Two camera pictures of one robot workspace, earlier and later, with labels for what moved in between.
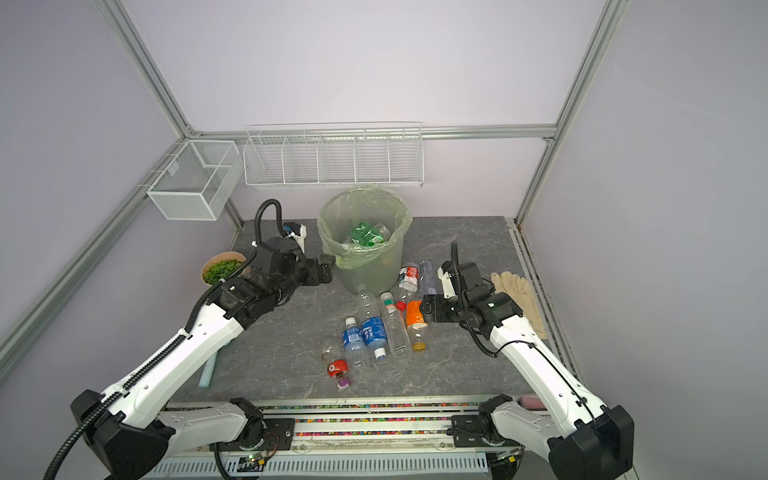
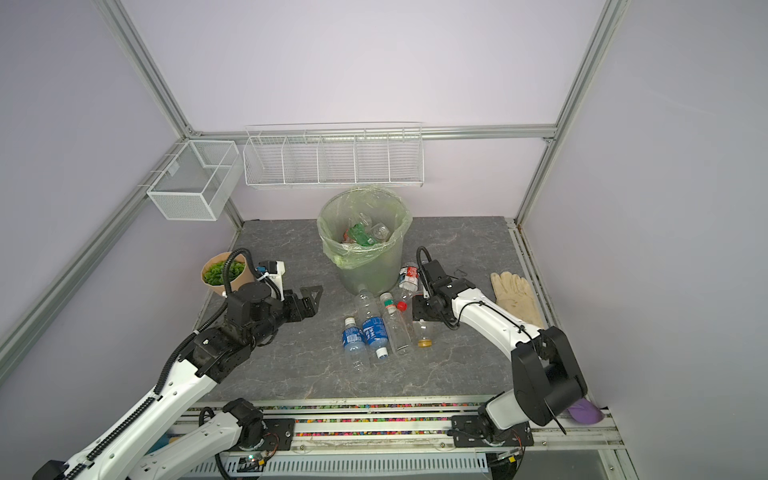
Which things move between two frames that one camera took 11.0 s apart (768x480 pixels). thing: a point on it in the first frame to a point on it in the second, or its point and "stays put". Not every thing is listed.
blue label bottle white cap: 372,322 stays put
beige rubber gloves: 516,286 stays put
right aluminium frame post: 594,60 stays put
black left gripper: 315,278 to 310,307
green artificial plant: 220,270 stays put
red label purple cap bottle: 336,369 to 345,238
